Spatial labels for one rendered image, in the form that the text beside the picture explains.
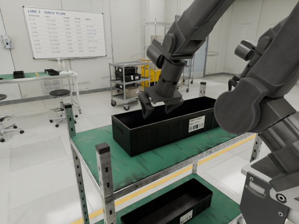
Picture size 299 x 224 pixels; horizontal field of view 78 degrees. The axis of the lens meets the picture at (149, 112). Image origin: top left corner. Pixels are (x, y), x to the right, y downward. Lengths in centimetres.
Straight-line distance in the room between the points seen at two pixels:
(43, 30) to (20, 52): 72
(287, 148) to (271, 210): 26
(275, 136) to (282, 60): 11
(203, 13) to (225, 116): 20
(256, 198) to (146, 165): 33
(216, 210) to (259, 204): 84
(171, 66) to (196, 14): 13
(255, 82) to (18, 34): 514
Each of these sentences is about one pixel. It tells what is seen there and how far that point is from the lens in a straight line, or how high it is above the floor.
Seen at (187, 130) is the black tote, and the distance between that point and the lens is 84.
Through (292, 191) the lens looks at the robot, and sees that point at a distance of 37.
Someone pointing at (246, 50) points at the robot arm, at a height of 132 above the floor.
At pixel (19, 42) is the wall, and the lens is 528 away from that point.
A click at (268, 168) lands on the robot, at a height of 104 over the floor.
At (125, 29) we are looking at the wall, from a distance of 594.
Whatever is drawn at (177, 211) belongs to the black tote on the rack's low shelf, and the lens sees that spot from 133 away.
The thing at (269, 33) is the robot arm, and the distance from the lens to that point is 81.
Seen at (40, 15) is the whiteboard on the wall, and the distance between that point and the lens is 532.
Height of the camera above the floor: 135
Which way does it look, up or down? 20 degrees down
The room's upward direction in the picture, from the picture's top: straight up
